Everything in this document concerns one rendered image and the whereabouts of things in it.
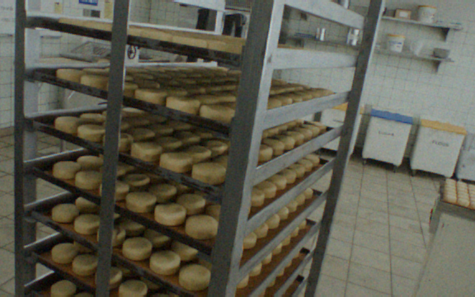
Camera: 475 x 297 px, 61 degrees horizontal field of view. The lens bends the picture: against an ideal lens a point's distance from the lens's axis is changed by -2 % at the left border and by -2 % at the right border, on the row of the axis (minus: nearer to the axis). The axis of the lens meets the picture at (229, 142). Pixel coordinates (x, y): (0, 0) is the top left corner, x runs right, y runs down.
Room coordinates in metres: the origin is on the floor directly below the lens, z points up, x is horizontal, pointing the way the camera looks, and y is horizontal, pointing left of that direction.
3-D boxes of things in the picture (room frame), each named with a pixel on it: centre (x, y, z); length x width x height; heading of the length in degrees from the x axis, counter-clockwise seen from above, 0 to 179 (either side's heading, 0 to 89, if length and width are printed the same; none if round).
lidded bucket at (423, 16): (5.73, -2.32, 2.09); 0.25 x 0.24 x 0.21; 162
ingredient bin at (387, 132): (5.58, -2.14, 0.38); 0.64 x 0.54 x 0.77; 161
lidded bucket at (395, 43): (5.83, -2.04, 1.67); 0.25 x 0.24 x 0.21; 72
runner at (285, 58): (0.80, -0.14, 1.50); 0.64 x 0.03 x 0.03; 152
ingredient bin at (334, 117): (5.78, -1.52, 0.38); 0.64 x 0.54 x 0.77; 163
